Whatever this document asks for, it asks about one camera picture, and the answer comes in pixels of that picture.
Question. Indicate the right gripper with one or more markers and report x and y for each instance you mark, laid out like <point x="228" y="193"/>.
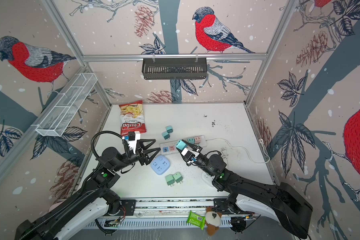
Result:
<point x="194" y="146"/>

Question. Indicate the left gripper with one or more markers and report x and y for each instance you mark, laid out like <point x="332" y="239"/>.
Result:
<point x="142" y="157"/>

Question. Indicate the green plug adapter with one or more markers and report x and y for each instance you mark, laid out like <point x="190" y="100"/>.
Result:
<point x="170" y="180"/>
<point x="178" y="177"/>

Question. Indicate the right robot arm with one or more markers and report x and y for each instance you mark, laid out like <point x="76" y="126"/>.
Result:
<point x="290" y="209"/>

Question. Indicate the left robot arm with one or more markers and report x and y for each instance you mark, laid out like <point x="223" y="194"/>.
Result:
<point x="95" y="198"/>

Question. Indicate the blue cube power socket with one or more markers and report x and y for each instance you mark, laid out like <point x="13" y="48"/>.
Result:
<point x="160" y="165"/>

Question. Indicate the white multicolour power strip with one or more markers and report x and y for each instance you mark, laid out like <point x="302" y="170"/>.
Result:
<point x="170" y="147"/>

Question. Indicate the white cube power socket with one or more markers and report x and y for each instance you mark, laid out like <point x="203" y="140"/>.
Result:
<point x="207" y="179"/>

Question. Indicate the red white cassava chips bag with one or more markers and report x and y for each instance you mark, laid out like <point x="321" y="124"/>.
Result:
<point x="132" y="118"/>

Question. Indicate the green wipes packet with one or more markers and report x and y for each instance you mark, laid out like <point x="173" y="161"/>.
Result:
<point x="196" y="220"/>

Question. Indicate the brown white plush toy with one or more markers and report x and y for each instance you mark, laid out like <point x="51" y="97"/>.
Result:
<point x="213" y="221"/>

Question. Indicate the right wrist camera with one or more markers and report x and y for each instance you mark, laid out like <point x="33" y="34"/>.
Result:
<point x="188" y="156"/>

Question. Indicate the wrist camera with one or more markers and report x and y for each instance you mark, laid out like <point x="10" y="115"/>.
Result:
<point x="188" y="156"/>
<point x="132" y="140"/>

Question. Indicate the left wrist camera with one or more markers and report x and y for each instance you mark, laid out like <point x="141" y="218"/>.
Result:
<point x="132" y="140"/>

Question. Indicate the black wire basket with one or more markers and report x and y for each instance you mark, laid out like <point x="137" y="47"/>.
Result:
<point x="174" y="69"/>

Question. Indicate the white mesh wall basket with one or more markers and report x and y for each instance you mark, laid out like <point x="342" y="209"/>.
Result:
<point x="69" y="102"/>

